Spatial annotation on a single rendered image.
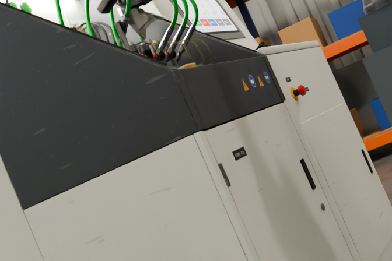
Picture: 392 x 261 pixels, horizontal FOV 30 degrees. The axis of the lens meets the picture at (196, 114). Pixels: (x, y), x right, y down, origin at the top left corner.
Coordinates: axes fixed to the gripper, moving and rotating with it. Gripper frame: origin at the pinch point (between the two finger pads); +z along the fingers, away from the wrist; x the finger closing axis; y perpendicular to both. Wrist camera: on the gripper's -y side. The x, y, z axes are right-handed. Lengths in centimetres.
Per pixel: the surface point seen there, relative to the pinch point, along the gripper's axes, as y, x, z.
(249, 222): 22, -30, 59
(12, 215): -40, -35, 34
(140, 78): 12.9, -35.1, 16.3
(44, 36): -8.1, -35.1, -4.8
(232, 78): 21.6, -1.4, 23.3
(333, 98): 21, 90, 40
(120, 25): 2.5, -14.1, -2.5
